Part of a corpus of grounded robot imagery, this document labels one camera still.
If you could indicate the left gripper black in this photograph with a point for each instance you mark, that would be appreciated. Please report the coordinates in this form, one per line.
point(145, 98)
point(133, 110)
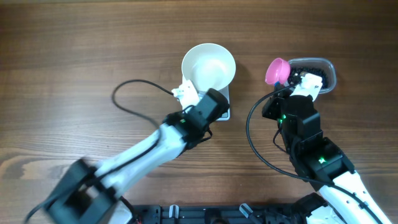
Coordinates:
point(184, 112)

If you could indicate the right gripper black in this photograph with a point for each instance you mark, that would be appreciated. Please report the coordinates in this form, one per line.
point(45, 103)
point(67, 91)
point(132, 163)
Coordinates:
point(269, 110)

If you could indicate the pink scoop blue handle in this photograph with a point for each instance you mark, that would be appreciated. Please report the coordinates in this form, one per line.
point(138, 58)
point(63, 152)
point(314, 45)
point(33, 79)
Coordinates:
point(277, 72)

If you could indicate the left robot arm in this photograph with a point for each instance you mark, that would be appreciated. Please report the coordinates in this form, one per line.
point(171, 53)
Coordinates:
point(90, 194)

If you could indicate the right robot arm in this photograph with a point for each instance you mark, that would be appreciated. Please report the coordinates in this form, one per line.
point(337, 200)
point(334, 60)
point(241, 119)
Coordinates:
point(340, 195)

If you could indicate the white bowl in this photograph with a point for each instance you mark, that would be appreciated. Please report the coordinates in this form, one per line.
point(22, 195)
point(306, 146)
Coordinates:
point(208, 66)

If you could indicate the clear plastic container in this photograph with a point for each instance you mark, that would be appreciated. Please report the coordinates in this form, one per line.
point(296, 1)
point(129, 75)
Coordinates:
point(317, 66)

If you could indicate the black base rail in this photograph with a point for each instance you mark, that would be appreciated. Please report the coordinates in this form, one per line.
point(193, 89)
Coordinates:
point(174, 214)

